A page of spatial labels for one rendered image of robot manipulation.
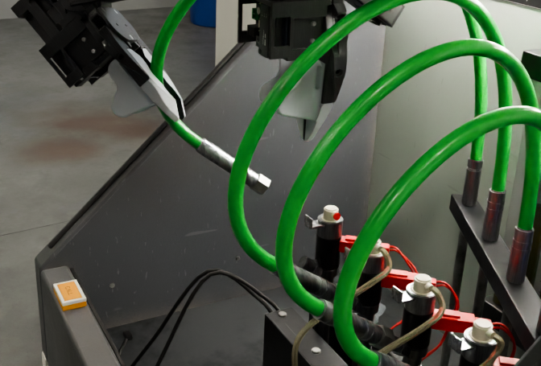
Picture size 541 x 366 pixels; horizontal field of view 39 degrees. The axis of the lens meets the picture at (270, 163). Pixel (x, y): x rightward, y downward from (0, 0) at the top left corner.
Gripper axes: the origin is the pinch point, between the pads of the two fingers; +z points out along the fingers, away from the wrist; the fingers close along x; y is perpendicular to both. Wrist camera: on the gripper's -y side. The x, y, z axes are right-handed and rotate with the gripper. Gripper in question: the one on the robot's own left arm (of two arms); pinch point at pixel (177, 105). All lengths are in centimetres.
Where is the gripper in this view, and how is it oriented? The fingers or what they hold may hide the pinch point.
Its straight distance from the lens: 85.1
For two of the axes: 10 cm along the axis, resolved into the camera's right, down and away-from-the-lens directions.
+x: -1.3, 1.5, -9.8
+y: -7.6, 6.1, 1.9
